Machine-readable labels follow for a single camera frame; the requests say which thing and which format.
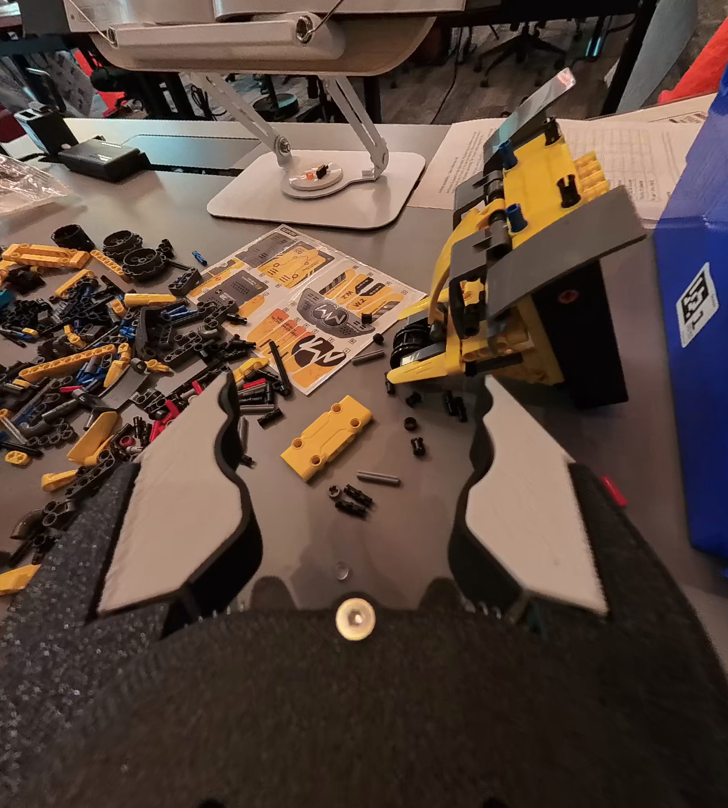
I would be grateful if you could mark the black office chair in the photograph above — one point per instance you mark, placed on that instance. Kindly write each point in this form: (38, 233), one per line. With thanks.
(522, 44)

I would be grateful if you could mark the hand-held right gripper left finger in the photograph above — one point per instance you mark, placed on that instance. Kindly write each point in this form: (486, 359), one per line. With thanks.
(181, 505)

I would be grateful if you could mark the black charger cube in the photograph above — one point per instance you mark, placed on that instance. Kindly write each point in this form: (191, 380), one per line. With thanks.
(45, 129)

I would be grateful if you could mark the black box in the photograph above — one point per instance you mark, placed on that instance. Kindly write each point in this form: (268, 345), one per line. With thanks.
(591, 341)

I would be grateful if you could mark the orange fabric object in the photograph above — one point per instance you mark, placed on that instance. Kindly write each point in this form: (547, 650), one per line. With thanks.
(724, 44)

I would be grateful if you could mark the clear plastic bag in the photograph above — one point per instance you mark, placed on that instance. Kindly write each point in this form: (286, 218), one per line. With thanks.
(4, 183)

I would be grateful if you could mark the yellow flat toy panel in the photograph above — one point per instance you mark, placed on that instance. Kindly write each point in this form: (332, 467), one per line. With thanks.
(326, 439)

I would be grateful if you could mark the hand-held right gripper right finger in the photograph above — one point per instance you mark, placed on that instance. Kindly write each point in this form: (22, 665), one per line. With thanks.
(528, 530)

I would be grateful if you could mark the black power brick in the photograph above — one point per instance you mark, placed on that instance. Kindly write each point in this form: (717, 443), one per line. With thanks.
(102, 158)

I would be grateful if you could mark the grey toy axle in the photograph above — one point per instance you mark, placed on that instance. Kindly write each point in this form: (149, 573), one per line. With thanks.
(368, 357)
(378, 478)

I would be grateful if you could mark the pile of toy building pieces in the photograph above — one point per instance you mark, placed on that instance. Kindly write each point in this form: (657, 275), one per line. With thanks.
(86, 366)

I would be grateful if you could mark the sticker sheet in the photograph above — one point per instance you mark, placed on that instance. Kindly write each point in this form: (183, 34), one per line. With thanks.
(339, 303)

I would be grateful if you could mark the yellow toy vehicle model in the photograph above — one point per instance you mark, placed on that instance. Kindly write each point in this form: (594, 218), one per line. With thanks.
(541, 183)

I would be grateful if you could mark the printed paper sheets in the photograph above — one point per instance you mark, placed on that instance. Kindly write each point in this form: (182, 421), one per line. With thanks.
(629, 151)

